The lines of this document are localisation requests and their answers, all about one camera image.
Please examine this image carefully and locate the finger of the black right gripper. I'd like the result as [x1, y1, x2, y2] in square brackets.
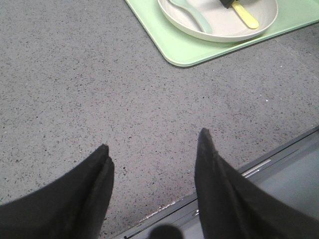
[220, 0, 240, 8]

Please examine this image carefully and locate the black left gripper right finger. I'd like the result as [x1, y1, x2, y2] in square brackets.
[194, 128, 319, 239]

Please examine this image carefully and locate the pale green plastic spoon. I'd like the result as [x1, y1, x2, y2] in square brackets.
[169, 0, 212, 34]

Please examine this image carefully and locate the cream round plate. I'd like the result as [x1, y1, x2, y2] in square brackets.
[158, 0, 278, 42]

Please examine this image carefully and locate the light green plastic tray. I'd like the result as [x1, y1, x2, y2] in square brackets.
[127, 0, 319, 67]

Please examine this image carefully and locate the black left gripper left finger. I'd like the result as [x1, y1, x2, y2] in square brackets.
[0, 144, 115, 239]

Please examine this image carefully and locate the yellow plastic fork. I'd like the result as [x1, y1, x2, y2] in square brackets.
[232, 0, 259, 29]

